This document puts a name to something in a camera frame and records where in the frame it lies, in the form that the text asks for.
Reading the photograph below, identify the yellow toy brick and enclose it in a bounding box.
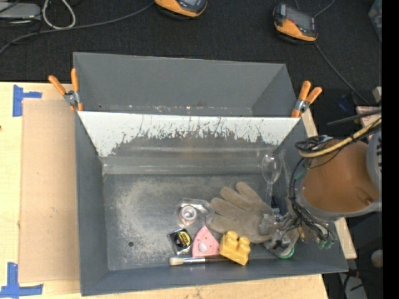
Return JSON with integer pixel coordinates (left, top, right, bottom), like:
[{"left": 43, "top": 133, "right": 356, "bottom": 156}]
[{"left": 219, "top": 230, "right": 251, "bottom": 266}]

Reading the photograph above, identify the black and yellow tape measure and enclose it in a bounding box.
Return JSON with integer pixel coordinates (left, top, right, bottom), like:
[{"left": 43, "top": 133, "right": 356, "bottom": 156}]
[{"left": 167, "top": 228, "right": 193, "bottom": 255}]

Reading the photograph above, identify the pink iron-shaped toy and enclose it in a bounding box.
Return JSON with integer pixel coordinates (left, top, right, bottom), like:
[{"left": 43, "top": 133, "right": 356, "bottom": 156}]
[{"left": 191, "top": 225, "right": 223, "bottom": 258}]

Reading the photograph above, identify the grey metal bin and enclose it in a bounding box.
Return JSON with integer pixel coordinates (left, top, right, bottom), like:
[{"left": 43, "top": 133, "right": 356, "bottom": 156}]
[{"left": 72, "top": 51, "right": 349, "bottom": 297}]

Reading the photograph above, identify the brown cardboard board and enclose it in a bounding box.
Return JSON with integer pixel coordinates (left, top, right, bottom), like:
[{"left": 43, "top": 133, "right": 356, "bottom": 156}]
[{"left": 17, "top": 98, "right": 82, "bottom": 283}]

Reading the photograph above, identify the green round lid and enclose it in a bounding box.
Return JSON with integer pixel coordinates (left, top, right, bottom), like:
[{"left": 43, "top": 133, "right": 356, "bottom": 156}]
[{"left": 273, "top": 245, "right": 296, "bottom": 260}]

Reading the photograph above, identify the clear plastic wine glass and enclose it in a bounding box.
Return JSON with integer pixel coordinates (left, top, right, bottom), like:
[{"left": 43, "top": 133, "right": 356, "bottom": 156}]
[{"left": 261, "top": 153, "right": 283, "bottom": 211}]

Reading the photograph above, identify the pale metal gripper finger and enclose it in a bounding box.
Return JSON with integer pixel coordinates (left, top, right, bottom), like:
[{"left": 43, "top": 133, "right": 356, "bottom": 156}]
[
  {"left": 264, "top": 229, "right": 296, "bottom": 251},
  {"left": 259, "top": 213, "right": 288, "bottom": 230}
]

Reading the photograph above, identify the grey work glove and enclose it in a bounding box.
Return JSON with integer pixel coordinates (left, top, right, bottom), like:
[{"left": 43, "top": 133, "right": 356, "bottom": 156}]
[{"left": 205, "top": 181, "right": 283, "bottom": 244}]

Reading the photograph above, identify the brush with white bristles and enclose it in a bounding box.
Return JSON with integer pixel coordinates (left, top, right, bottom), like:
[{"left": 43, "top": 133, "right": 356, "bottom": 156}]
[{"left": 168, "top": 256, "right": 231, "bottom": 267}]

